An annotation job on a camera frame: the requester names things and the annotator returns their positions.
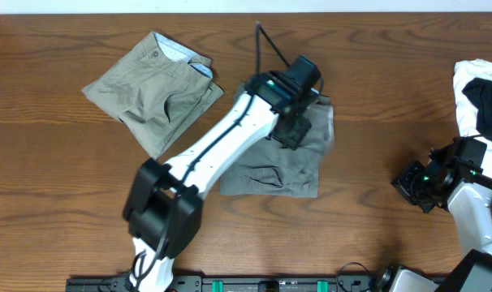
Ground grey shorts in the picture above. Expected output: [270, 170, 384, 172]
[220, 96, 334, 198]

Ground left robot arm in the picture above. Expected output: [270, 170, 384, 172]
[123, 55, 323, 291]

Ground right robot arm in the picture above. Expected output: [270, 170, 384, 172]
[374, 136, 492, 291]

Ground black garment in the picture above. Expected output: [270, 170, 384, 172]
[462, 78, 492, 142]

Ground white garment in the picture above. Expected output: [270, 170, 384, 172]
[452, 57, 492, 191]

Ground folded khaki shorts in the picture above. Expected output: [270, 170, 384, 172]
[82, 32, 223, 158]

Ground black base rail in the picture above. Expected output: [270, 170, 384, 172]
[65, 267, 395, 292]

